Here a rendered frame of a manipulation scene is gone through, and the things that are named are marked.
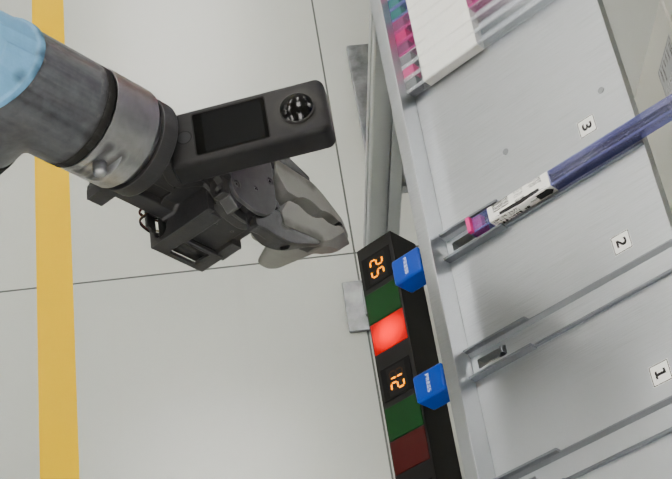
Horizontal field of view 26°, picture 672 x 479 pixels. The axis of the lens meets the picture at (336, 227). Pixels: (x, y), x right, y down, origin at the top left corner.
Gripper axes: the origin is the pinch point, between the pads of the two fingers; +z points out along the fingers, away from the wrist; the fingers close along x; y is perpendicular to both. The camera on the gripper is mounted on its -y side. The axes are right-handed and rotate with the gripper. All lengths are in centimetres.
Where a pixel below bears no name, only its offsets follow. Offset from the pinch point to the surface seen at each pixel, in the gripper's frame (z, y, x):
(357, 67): 65, 40, -83
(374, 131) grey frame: 33, 17, -39
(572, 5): 9.1, -20.0, -15.1
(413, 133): 8.2, -3.1, -12.1
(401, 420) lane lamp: 10.7, 5.2, 11.0
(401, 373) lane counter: 10.7, 4.4, 7.1
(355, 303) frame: 62, 45, -41
